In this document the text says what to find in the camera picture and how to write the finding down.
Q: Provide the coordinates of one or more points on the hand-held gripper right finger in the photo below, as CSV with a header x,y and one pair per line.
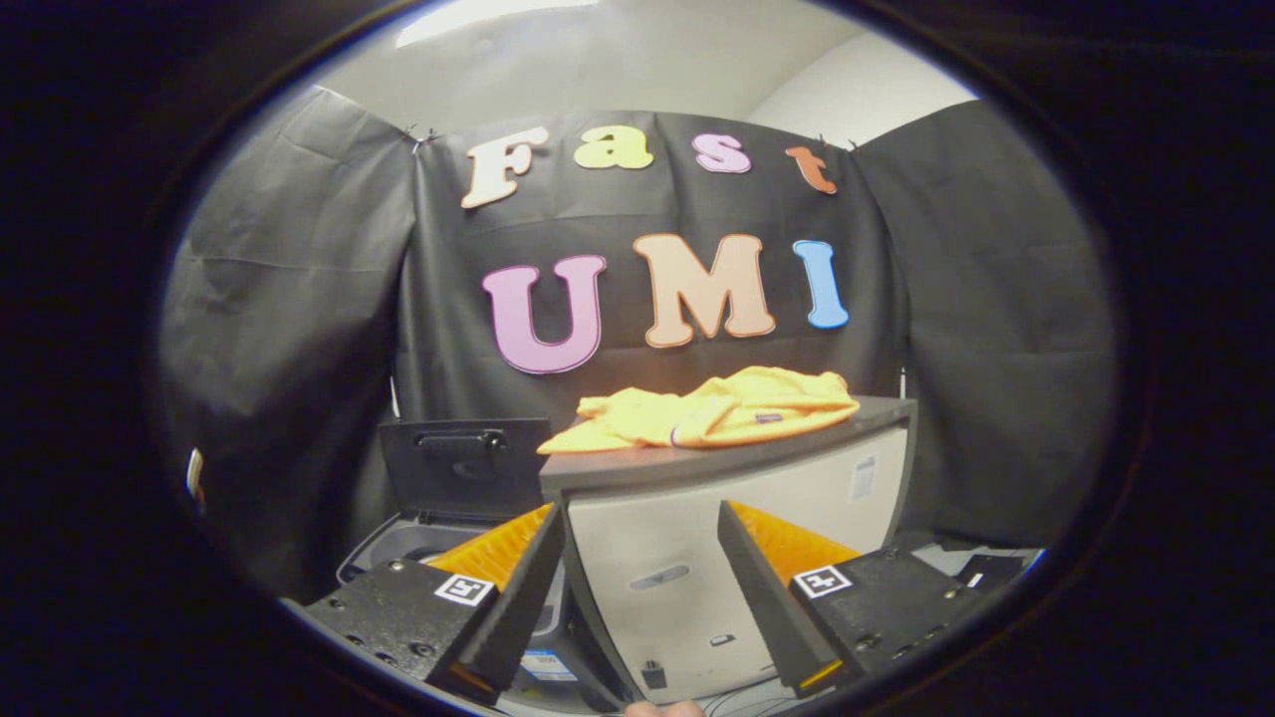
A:
x,y
767,607

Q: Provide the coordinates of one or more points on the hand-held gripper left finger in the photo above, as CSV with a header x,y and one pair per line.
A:
x,y
518,617

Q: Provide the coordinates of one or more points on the orange t-shirt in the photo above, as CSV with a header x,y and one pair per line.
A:
x,y
717,413

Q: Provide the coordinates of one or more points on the grey washing machine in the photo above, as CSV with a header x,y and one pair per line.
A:
x,y
393,538

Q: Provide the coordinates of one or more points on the black case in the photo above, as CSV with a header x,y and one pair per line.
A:
x,y
996,568

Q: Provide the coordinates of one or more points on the white cabinet with dark frame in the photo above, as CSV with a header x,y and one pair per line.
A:
x,y
657,538

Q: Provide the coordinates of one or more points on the backdrop stand pole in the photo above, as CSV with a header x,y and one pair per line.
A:
x,y
394,398

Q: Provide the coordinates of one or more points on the black backdrop cloth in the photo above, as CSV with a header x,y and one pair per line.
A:
x,y
299,299

